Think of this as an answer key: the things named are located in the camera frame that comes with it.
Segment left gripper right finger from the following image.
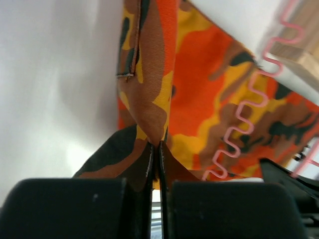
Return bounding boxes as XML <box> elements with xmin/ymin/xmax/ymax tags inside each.
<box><xmin>159</xmin><ymin>142</ymin><xmax>308</xmax><ymax>239</ymax></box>

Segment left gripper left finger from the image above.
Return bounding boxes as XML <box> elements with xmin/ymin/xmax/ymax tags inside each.
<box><xmin>0</xmin><ymin>144</ymin><xmax>154</xmax><ymax>239</ymax></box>

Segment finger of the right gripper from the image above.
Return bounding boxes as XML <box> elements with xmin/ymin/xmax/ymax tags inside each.
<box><xmin>259</xmin><ymin>158</ymin><xmax>319</xmax><ymax>212</ymax></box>

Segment orange camouflage trousers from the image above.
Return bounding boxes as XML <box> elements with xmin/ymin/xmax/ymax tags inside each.
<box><xmin>75</xmin><ymin>0</ymin><xmax>319</xmax><ymax>181</ymax></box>

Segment wooden clothes rack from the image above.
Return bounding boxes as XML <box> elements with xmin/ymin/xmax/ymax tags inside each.
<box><xmin>260</xmin><ymin>0</ymin><xmax>319</xmax><ymax>91</ymax></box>

